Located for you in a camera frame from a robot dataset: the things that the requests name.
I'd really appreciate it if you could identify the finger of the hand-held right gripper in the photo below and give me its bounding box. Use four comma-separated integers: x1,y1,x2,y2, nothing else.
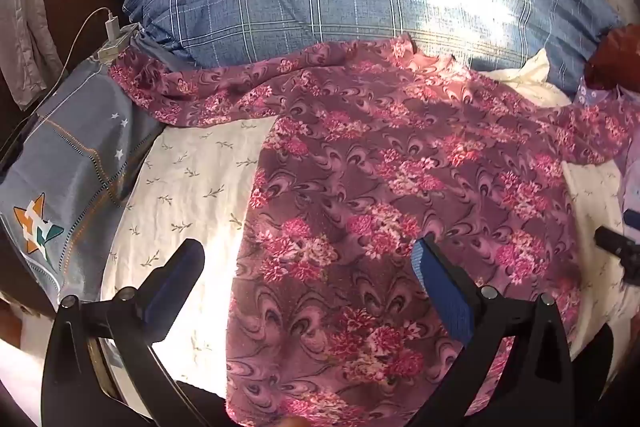
594,226,640,269

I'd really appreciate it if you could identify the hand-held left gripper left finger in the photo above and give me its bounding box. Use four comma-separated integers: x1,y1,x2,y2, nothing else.
41,238,226,427

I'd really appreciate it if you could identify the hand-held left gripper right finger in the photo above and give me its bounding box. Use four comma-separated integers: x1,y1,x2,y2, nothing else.
400,234,576,427

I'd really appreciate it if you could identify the purple floral garment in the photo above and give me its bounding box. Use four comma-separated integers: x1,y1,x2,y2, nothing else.
109,34,640,427

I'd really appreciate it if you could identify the white leaf-print bed sheet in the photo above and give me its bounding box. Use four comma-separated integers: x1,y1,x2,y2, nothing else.
100,52,640,408

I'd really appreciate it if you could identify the person's lavender floral clothing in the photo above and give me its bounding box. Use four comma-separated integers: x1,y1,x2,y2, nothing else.
575,77,640,338

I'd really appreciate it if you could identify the reddish brown cloth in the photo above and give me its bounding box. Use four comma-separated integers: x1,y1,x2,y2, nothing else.
582,24,640,90

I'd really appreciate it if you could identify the cream cloth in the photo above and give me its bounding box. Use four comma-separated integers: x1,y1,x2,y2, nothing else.
480,49,576,108

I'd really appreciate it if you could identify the white phone charger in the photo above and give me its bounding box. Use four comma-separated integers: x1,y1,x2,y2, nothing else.
95,7,143,62

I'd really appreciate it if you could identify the grey hanging cloth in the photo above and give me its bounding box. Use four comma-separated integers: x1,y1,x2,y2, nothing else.
0,0,66,110

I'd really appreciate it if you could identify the white charger cable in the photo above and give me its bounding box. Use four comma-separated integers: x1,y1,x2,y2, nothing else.
20,7,113,122

